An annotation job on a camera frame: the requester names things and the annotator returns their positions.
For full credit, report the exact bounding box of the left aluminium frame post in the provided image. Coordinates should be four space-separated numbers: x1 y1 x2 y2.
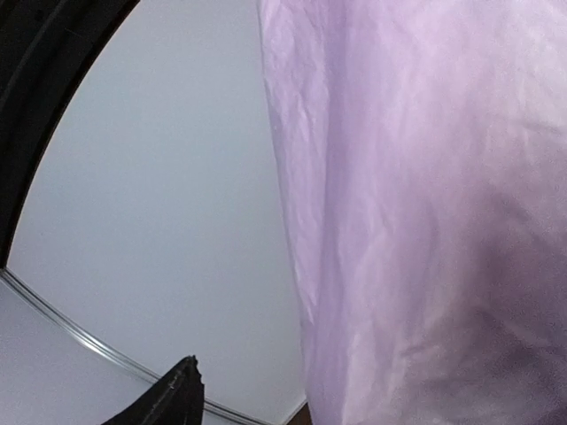
0 267 311 421

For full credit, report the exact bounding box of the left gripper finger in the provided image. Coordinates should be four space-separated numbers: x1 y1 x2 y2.
103 356 205 425

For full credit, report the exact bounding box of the purple wrapping paper sheet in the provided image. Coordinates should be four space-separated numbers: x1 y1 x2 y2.
259 1 566 424

